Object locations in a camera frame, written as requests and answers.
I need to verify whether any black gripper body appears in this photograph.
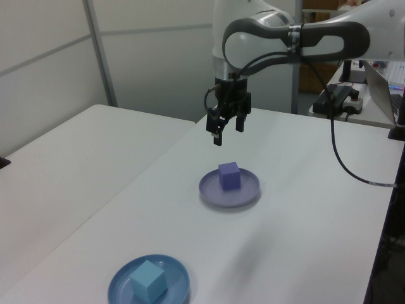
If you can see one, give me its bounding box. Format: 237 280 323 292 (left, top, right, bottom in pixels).
210 77 252 118

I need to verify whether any purple cube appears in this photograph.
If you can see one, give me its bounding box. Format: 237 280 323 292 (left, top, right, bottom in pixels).
218 161 242 192

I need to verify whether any light blue cube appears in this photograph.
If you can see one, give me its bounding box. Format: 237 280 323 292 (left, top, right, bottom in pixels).
129 259 168 301

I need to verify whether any purple plate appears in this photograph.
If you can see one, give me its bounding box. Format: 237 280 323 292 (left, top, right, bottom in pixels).
198 167 262 209

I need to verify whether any brown cardboard box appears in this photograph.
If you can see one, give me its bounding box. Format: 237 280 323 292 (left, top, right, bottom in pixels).
302 0 341 10
299 61 339 93

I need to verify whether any black power box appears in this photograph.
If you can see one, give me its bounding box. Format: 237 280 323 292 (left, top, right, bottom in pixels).
312 84 358 115

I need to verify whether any grey emergency stop button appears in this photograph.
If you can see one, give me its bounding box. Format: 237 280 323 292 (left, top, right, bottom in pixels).
343 90 363 115

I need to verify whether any white desk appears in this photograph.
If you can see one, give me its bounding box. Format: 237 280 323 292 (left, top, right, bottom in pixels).
308 68 405 129

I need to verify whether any silver laptop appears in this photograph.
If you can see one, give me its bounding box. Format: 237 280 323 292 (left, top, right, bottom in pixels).
362 60 405 124

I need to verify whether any blue plate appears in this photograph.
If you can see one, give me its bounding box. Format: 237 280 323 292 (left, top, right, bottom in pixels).
107 253 191 304

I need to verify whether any grey metal partition post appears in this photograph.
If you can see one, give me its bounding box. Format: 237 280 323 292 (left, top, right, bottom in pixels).
82 0 118 108
290 0 305 114

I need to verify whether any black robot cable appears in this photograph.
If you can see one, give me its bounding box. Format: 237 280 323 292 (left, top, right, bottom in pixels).
202 52 401 188

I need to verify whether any black stand post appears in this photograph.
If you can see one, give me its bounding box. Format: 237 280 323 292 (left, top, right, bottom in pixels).
339 59 354 82

